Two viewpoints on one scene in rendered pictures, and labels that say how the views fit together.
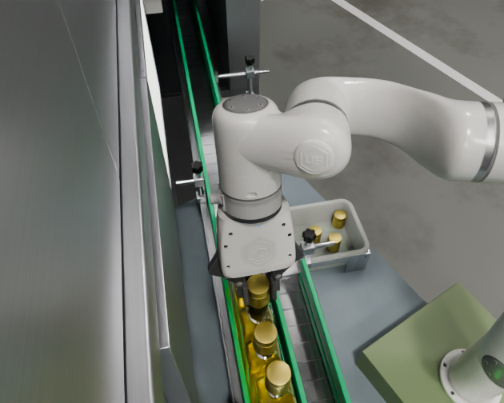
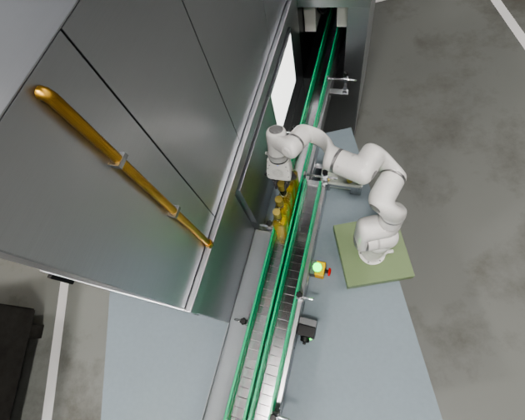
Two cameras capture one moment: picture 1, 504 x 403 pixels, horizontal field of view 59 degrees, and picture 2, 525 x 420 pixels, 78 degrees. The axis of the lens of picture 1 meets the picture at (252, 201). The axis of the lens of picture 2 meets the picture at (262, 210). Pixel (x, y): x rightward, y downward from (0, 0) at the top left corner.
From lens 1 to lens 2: 78 cm
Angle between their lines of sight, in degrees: 28
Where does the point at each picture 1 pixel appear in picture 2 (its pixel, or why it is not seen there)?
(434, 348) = not seen: hidden behind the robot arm
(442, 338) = not seen: hidden behind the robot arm
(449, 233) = (465, 196)
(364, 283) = (356, 201)
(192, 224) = not seen: hidden behind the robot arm
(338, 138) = (292, 149)
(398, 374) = (342, 238)
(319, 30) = (460, 23)
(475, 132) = (328, 158)
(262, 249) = (279, 172)
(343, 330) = (335, 217)
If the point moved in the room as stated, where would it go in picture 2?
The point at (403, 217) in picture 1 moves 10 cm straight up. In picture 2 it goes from (441, 177) to (445, 171)
